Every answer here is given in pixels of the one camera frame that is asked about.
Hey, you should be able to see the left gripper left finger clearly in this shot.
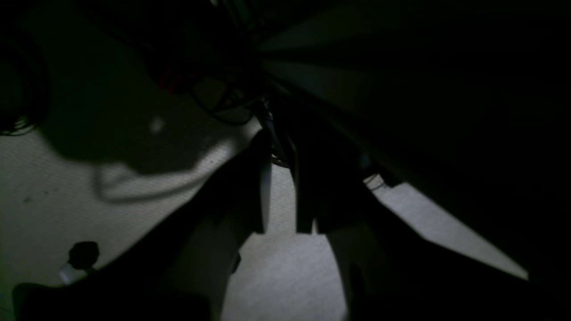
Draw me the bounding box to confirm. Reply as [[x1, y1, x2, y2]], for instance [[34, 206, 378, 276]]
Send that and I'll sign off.
[[13, 130, 273, 321]]

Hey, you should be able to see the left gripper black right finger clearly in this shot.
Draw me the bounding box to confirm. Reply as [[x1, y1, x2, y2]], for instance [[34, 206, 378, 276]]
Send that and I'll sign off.
[[292, 130, 570, 321]]

